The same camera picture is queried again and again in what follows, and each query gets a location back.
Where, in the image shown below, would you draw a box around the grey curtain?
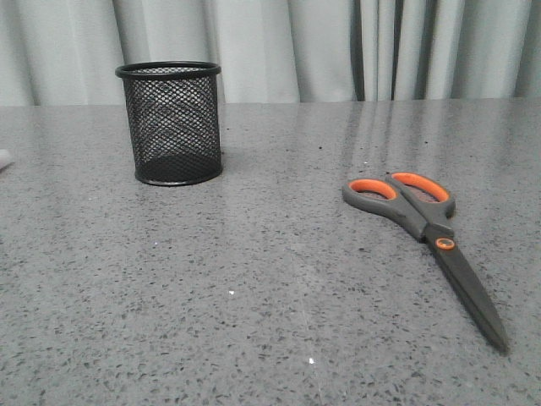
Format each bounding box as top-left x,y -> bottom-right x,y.
1,1 -> 540,106

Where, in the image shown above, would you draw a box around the black mesh pen holder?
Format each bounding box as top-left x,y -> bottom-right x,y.
115,61 -> 222,186

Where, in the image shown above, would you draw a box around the grey orange scissors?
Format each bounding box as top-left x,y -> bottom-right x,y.
342,172 -> 509,354

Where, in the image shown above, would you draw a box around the pink marker pen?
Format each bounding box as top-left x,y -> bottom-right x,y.
0,149 -> 14,170

